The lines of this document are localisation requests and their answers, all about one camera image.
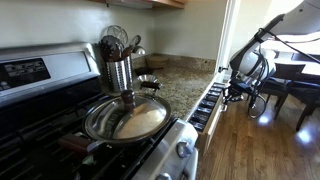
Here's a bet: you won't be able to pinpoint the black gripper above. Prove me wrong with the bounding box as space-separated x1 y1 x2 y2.
223 78 254 105

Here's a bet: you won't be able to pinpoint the wooden spice drawer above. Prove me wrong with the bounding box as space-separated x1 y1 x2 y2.
188 82 225 156

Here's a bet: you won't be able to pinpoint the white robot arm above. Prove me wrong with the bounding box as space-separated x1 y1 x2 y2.
223 0 320 104

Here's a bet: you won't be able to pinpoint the dark wooden chair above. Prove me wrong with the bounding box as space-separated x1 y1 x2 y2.
260 63 305 118

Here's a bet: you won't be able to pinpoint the dark dining table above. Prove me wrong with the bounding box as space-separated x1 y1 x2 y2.
273 49 320 88

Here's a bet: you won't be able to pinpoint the round wooden coaster stack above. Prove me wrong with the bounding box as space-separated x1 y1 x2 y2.
146 56 168 69

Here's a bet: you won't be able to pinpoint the small steel strainer cup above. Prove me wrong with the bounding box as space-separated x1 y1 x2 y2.
137 74 162 91

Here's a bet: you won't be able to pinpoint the frying pan with glass lid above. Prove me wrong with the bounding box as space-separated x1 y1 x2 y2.
58 90 171 155

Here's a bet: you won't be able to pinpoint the perforated steel utensil holder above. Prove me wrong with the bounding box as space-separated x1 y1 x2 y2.
107 61 127 92

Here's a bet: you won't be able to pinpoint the wooden upper cabinets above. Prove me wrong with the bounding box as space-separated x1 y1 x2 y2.
90 0 188 9

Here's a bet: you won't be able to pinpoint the stainless steel gas stove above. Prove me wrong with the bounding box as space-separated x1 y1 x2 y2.
0 42 198 180

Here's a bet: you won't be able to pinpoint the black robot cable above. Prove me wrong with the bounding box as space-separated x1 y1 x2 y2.
246 27 320 120

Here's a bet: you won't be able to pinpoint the black door handle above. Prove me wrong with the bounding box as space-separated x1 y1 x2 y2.
218 66 228 73

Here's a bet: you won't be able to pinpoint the wire whisk utensil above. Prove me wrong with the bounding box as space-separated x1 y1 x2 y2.
107 25 128 44

